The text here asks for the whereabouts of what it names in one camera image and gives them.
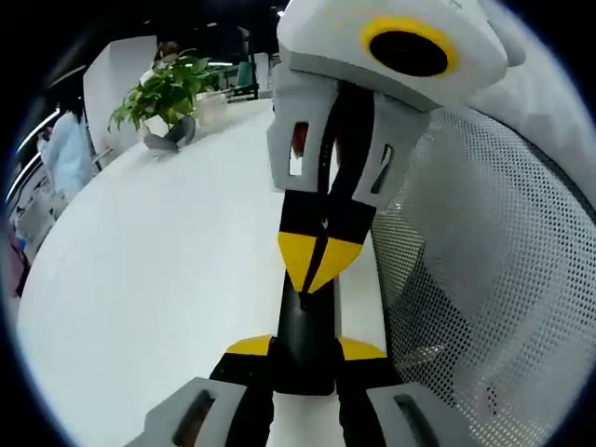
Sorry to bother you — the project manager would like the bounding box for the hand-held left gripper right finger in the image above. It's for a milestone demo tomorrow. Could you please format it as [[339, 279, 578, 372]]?
[[334, 336, 486, 447]]

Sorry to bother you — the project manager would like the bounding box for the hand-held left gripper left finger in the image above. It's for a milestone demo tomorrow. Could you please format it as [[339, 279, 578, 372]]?
[[138, 332, 277, 447]]

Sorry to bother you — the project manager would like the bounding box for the black remote control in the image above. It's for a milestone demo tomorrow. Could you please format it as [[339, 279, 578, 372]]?
[[274, 263, 345, 398]]

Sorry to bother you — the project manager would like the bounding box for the green board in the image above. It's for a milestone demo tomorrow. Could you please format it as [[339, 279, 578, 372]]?
[[234, 59, 260, 102]]

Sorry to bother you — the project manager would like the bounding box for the clear plastic container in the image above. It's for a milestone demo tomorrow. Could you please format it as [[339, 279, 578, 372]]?
[[195, 89, 230, 129]]

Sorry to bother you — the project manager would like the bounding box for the white mesh laundry basket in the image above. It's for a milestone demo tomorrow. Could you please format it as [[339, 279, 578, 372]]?
[[370, 104, 590, 447]]

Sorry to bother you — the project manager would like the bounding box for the green leafy potted plant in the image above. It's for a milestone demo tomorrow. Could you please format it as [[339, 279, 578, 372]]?
[[108, 47, 218, 139]]

